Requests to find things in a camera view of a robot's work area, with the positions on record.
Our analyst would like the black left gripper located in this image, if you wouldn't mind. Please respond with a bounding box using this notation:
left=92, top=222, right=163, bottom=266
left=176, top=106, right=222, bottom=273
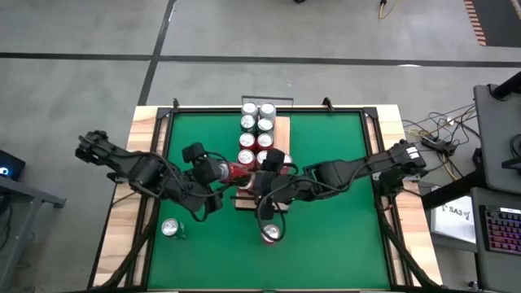
left=182, top=142, right=229, bottom=212

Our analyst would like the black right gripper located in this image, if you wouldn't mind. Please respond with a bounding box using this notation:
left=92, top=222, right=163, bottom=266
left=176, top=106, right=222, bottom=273
left=252, top=148, right=317, bottom=221

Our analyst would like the white and red soda can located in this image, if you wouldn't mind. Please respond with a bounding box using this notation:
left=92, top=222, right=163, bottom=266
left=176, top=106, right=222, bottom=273
left=258, top=102, right=278, bottom=120
left=240, top=101, right=260, bottom=119

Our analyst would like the green table mat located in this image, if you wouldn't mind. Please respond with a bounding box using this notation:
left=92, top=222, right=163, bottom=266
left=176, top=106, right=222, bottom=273
left=147, top=112, right=392, bottom=291

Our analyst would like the black power strip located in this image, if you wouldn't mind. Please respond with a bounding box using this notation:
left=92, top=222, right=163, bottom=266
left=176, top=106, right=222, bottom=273
left=421, top=136, right=451, bottom=154

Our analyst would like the black stand leg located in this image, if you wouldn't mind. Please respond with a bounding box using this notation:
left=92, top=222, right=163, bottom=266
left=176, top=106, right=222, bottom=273
left=421, top=168, right=485, bottom=211

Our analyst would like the grey metal stand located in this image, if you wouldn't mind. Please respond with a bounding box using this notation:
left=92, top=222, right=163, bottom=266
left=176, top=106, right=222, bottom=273
left=0, top=174, right=68, bottom=292

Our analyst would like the white paper sign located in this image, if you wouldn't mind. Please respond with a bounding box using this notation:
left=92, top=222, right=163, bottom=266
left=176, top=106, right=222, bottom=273
left=430, top=195, right=477, bottom=245

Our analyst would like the black box with blue light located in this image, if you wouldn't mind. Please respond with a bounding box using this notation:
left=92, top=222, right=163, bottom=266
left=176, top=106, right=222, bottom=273
left=0, top=148, right=26, bottom=182

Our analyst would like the grey keyboard tray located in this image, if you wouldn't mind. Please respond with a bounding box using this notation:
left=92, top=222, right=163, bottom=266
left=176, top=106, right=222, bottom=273
left=471, top=186, right=521, bottom=293

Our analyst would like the grey side table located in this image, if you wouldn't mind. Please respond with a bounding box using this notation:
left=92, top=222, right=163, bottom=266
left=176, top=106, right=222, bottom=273
left=473, top=83, right=521, bottom=195

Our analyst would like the backlit black keyboard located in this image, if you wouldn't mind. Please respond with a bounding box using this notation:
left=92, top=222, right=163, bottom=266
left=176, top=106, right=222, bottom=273
left=479, top=204, right=521, bottom=257

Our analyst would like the black pole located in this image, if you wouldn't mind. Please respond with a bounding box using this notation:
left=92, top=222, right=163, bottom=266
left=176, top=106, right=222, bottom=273
left=490, top=71, right=521, bottom=101

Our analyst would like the black mat with striped edge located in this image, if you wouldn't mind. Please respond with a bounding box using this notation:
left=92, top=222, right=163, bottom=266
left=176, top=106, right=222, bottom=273
left=463, top=0, right=521, bottom=48

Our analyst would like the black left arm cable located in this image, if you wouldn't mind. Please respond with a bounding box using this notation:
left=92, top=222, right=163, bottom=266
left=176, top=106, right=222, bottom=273
left=189, top=151, right=223, bottom=224

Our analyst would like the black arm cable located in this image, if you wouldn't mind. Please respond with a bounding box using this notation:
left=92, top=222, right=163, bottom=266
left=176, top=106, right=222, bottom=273
left=189, top=151, right=223, bottom=224
left=254, top=190, right=288, bottom=244

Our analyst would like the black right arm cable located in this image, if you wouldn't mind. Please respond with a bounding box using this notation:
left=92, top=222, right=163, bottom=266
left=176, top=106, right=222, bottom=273
left=254, top=190, right=288, bottom=244

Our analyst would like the wooden shelf with black frame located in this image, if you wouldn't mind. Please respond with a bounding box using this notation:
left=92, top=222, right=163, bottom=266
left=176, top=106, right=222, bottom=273
left=230, top=95, right=295, bottom=212

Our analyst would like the yellow floor cable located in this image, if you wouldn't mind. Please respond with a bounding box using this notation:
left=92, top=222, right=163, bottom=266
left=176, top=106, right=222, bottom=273
left=441, top=152, right=459, bottom=182

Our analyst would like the yellow cable with plug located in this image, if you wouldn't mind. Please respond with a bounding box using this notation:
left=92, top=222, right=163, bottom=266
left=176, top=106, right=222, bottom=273
left=378, top=0, right=398, bottom=20

